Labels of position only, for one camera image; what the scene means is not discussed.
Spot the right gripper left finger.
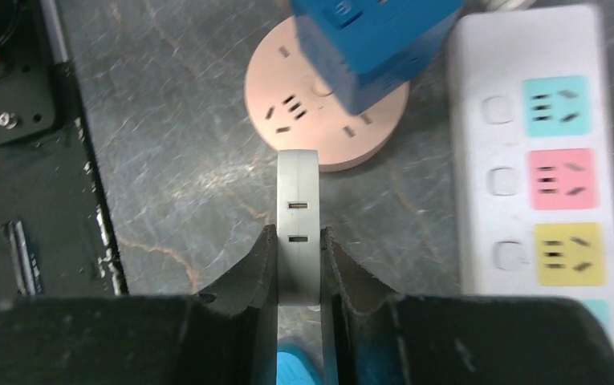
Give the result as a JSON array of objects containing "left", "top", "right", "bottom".
[{"left": 0, "top": 225, "right": 278, "bottom": 384}]

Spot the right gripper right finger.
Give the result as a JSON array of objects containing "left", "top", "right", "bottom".
[{"left": 320, "top": 228, "right": 614, "bottom": 384}]

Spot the light blue plug adapter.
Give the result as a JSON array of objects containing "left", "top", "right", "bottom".
[{"left": 276, "top": 343, "right": 324, "bottom": 385}]

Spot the white plug adapter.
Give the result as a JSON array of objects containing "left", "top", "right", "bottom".
[{"left": 276, "top": 149, "right": 321, "bottom": 306}]

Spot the dark blue cube socket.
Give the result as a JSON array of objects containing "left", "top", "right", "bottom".
[{"left": 290, "top": 0, "right": 464, "bottom": 115}]

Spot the pink round socket base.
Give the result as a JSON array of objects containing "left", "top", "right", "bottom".
[{"left": 244, "top": 17, "right": 410, "bottom": 172}]

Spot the long white power strip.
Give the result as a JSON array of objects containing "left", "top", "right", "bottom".
[{"left": 446, "top": 3, "right": 614, "bottom": 346}]

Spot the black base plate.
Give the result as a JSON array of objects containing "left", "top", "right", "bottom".
[{"left": 0, "top": 1, "right": 128, "bottom": 305}]

